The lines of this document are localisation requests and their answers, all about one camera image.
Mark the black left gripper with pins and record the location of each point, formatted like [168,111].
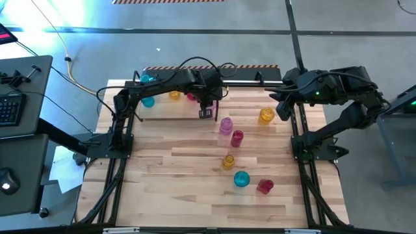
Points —
[211,87]

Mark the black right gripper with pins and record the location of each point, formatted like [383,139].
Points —
[305,87]

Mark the purple bulbous glass vase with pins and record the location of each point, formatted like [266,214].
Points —
[213,105]

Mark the red teardrop glass vase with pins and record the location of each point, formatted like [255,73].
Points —
[191,97]

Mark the pink ribbed cylindrical glass vase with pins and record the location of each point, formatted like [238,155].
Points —
[226,126]

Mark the yellow ribbed glass vase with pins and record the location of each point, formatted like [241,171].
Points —
[174,95]
[228,161]

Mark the teal cylindrical glass vase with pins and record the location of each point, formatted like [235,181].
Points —
[148,102]

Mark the teal embossed glass vase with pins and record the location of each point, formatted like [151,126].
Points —
[144,78]
[241,179]

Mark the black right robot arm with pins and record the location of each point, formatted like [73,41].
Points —
[357,113]

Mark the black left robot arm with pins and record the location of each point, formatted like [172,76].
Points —
[162,84]

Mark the yellow diamond-textured glass vase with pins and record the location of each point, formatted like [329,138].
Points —
[266,115]

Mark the black table clamp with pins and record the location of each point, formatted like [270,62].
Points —
[136,77]
[259,78]

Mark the red cylindrical glass vase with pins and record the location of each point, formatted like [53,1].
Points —
[237,138]

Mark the black hazard-striped floor mat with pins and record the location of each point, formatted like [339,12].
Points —
[162,1]
[247,73]

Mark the red ribbed glass vase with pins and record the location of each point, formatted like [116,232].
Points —
[265,186]

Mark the grey metal cart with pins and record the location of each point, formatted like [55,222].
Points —
[401,100]

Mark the white paper sheet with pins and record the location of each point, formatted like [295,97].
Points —
[65,169]

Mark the black keyboard desk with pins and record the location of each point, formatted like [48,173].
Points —
[35,104]

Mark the black side desk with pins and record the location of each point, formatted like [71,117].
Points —
[22,156]

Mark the black desk clamp stand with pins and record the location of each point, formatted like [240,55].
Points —
[14,78]

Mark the black keyboard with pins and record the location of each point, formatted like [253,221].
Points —
[11,109]

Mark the black computer mouse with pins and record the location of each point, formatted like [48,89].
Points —
[8,182]

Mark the red and black device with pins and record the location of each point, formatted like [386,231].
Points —
[6,34]

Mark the silver frame bracket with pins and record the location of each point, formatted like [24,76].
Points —
[120,230]

